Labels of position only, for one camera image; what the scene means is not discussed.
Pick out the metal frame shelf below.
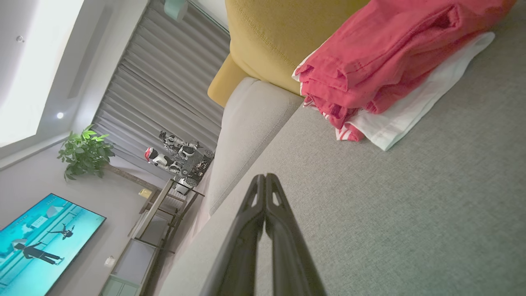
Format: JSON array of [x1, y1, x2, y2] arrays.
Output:
[[99, 214, 173, 296]]

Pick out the grey pleated curtain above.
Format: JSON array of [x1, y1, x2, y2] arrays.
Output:
[[91, 0, 231, 182]]

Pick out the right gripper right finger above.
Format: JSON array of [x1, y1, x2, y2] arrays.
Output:
[[265, 173, 328, 296]]

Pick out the flat screen television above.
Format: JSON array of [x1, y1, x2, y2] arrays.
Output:
[[0, 193, 107, 296]]

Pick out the red mesh shorts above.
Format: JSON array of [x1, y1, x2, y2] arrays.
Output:
[[293, 0, 517, 120]]

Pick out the pale green cylinder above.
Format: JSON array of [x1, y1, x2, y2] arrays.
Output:
[[164, 0, 189, 21]]

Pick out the green potted plant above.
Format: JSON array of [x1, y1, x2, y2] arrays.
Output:
[[57, 125, 116, 182]]

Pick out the white and red toy robot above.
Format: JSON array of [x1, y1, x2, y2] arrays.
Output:
[[144, 147, 184, 174]]

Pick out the red and white basketball jersey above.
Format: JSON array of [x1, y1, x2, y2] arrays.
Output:
[[302, 32, 496, 152]]

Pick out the grey sofa back cushion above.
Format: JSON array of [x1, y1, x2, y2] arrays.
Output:
[[205, 77, 305, 217]]

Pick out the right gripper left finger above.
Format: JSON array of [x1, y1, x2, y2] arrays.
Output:
[[199, 173, 267, 296]]

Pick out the bright ceiling light panel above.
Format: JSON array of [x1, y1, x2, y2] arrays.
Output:
[[0, 0, 85, 149]]

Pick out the yellow sofa cushion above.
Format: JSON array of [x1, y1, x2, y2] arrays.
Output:
[[208, 0, 371, 109]]

